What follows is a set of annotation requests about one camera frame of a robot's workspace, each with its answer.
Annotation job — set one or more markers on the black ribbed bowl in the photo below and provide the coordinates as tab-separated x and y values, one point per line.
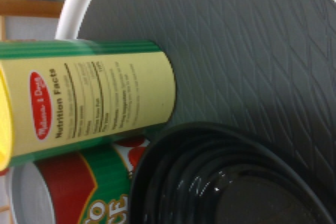
212	175

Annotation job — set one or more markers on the red green sauce can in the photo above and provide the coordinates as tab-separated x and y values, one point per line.
77	188

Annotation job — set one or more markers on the green cream cylindrical canister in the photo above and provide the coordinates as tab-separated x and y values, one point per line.
77	90

